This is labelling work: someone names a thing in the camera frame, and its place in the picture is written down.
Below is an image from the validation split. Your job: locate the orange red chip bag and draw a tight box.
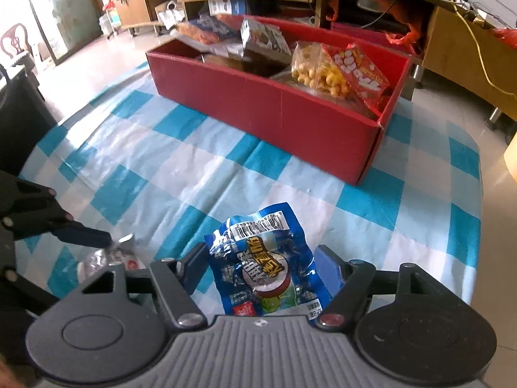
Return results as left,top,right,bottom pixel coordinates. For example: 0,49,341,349
322,43,390,116

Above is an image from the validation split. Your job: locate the blue snack bag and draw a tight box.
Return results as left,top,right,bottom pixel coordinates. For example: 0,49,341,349
204,202,331,320

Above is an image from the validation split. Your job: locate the red cardboard box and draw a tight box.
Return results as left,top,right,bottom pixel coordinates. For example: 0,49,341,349
146,39,413,185

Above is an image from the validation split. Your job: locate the orange plastic bag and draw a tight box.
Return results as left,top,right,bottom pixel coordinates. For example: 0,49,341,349
326,0,422,47

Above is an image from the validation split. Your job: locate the yellow waffle pack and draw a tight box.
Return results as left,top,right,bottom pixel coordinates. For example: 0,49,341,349
288,40,377,111

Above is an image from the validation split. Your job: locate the red bag on stand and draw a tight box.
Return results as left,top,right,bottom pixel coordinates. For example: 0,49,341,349
491,28,517,50

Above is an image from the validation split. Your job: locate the blue white checkered tablecloth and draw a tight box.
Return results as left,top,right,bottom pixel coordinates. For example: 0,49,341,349
21,65,482,301

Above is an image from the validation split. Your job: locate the blue white carton box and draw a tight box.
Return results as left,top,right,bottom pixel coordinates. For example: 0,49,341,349
208,0,248,16

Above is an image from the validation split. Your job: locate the yellow cable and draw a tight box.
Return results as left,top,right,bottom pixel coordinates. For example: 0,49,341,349
419,0,517,100

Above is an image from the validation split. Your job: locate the silver brown wafer pack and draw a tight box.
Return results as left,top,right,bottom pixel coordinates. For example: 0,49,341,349
240,18,292,65

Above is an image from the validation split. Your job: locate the white blue cracker package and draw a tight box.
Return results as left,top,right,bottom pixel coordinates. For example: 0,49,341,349
175,14,243,45

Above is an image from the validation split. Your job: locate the wooden TV stand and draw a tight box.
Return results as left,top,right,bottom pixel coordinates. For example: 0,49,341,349
112,0,516,117

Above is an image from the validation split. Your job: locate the silver white green pouch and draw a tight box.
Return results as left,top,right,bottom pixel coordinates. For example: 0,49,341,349
77,234,144,283

